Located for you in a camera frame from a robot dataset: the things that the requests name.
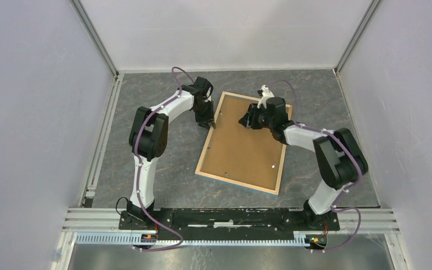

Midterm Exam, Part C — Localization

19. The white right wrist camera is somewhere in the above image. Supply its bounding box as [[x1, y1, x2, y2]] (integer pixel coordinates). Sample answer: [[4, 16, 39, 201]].
[[257, 84, 274, 109]]

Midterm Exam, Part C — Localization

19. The wooden picture frame teal edge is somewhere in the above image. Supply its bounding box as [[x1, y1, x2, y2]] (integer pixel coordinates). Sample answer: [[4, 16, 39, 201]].
[[195, 91, 294, 196]]

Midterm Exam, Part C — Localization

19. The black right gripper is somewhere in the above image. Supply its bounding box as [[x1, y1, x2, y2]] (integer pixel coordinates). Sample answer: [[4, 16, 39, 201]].
[[238, 103, 275, 129]]

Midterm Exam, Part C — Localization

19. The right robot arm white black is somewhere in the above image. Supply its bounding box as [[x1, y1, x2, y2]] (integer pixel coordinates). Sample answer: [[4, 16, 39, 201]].
[[238, 97, 368, 230]]

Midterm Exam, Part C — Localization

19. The brown cardboard backing board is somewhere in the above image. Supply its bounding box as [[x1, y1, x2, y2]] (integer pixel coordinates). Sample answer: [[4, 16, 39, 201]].
[[200, 95, 287, 191]]

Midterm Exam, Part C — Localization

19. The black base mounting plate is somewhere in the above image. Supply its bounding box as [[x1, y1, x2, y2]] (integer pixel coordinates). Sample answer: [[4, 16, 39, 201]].
[[119, 208, 340, 241]]

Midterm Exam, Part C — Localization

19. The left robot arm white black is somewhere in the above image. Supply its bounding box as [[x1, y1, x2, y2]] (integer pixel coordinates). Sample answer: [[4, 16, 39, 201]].
[[127, 76, 215, 229]]

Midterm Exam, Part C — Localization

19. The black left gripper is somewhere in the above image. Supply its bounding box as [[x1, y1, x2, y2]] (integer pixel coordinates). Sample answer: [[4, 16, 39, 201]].
[[192, 100, 217, 131]]

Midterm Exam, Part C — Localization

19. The aluminium rail base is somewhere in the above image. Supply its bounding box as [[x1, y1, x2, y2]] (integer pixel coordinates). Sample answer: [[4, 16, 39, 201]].
[[63, 208, 399, 248]]

